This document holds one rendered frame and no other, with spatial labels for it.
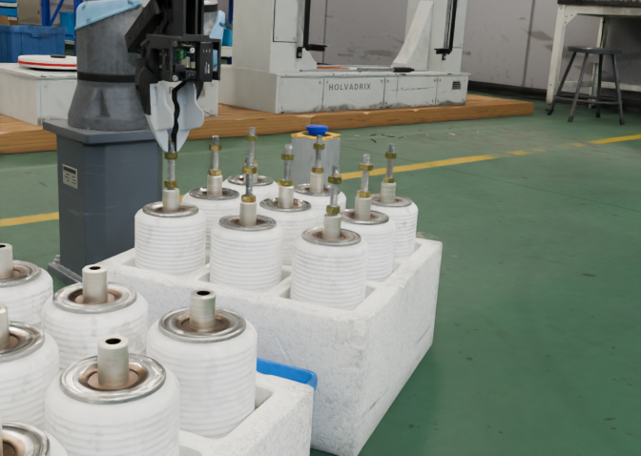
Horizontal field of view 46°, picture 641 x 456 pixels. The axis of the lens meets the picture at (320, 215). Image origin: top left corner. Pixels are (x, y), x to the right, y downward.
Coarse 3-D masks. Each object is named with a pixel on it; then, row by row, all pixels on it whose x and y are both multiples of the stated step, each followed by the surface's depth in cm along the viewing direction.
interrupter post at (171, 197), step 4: (164, 188) 102; (176, 188) 103; (164, 192) 101; (168, 192) 101; (172, 192) 101; (176, 192) 102; (164, 196) 102; (168, 196) 101; (172, 196) 101; (176, 196) 102; (164, 200) 102; (168, 200) 101; (172, 200) 102; (176, 200) 102; (164, 204) 102; (168, 204) 102; (172, 204) 102; (176, 204) 102; (164, 208) 102; (168, 208) 102; (172, 208) 102; (176, 208) 102; (168, 212) 102; (172, 212) 102
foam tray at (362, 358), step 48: (432, 240) 122; (144, 288) 98; (192, 288) 95; (288, 288) 97; (384, 288) 99; (432, 288) 119; (288, 336) 91; (336, 336) 89; (384, 336) 96; (432, 336) 125; (336, 384) 90; (384, 384) 100; (336, 432) 91
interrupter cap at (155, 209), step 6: (150, 204) 104; (156, 204) 105; (162, 204) 105; (180, 204) 105; (186, 204) 106; (192, 204) 105; (144, 210) 101; (150, 210) 102; (156, 210) 102; (162, 210) 103; (180, 210) 103; (186, 210) 103; (192, 210) 103; (198, 210) 103; (156, 216) 99; (162, 216) 99; (168, 216) 99; (174, 216) 99; (180, 216) 100; (186, 216) 100
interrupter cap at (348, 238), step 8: (304, 232) 95; (312, 232) 95; (320, 232) 96; (344, 232) 96; (352, 232) 96; (312, 240) 92; (320, 240) 92; (328, 240) 92; (336, 240) 93; (344, 240) 92; (352, 240) 93; (360, 240) 93
